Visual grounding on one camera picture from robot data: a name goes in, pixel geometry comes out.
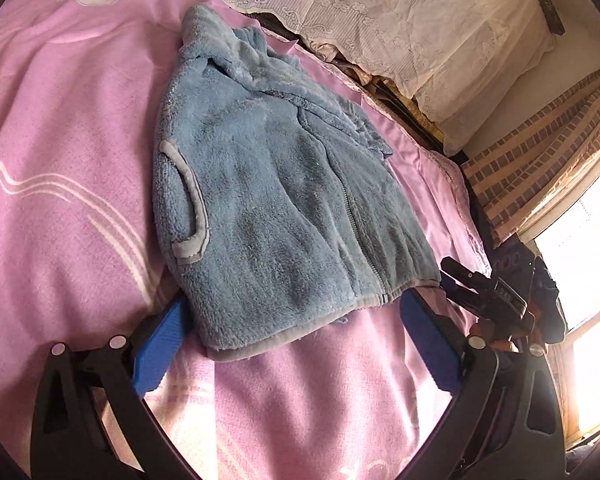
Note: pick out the blue fleece baby jacket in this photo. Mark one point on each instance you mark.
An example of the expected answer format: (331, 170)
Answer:
(274, 204)

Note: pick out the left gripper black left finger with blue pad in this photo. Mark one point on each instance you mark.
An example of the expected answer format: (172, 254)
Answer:
(91, 420)

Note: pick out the brick pattern curtain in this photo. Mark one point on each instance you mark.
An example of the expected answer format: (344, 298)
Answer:
(525, 180)

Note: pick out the pink printed bed sheet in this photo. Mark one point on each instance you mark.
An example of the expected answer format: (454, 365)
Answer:
(81, 86)

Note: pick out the white lace cover cloth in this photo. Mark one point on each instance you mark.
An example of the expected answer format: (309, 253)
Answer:
(455, 58)

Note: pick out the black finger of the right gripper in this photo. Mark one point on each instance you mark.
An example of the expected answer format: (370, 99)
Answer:
(489, 298)

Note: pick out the woven straw mat stack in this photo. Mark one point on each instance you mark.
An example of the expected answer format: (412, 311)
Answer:
(384, 90)

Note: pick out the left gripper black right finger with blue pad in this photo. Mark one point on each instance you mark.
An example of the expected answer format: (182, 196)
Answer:
(503, 421)

